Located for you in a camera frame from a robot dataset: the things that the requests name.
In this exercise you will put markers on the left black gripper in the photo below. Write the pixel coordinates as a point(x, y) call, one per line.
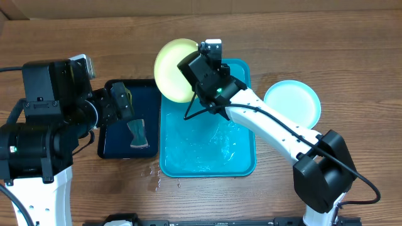
point(113, 113)

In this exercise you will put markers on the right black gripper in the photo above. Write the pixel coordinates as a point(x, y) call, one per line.
point(225, 66)

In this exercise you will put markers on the green scouring sponge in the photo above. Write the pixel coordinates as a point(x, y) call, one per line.
point(137, 128)

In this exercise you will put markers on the yellow-green plate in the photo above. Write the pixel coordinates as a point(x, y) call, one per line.
point(169, 79)

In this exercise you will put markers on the light blue plate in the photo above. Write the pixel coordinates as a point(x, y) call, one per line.
point(296, 101)

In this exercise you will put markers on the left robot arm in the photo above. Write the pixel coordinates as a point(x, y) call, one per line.
point(42, 134)

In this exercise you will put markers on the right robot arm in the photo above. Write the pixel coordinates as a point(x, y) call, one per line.
point(323, 170)

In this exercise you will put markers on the black plastic tray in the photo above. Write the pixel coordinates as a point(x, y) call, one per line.
point(116, 140)

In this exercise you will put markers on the teal plastic tray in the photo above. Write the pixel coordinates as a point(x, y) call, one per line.
point(205, 146)

